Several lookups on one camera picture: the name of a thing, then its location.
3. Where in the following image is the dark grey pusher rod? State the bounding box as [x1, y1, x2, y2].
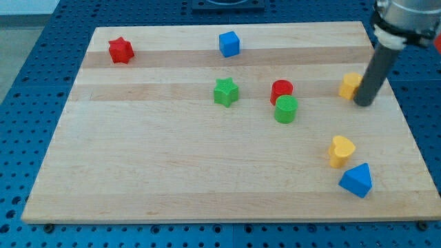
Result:
[353, 43, 401, 107]

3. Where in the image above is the yellow hexagon block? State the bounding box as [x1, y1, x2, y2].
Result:
[338, 72, 362, 100]

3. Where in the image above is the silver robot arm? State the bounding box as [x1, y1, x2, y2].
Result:
[353, 0, 440, 107]

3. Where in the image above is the yellow heart block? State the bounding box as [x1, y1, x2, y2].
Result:
[328, 135, 356, 168]

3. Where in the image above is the red cylinder block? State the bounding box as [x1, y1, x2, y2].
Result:
[270, 79, 294, 105]

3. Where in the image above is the green cylinder block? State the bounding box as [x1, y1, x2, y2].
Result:
[274, 95, 298, 124]

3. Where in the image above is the blue triangle block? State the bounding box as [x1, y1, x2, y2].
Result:
[338, 163, 373, 198]

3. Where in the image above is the wooden board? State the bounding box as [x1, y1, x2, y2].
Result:
[21, 22, 440, 224]

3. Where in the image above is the blue cube block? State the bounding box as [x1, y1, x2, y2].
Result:
[218, 31, 240, 57]

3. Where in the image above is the green star block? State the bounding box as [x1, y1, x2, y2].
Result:
[214, 77, 239, 107]

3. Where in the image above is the red star block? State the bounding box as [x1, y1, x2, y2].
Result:
[108, 37, 134, 64]

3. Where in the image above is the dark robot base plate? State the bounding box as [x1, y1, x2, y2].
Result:
[190, 0, 265, 12]

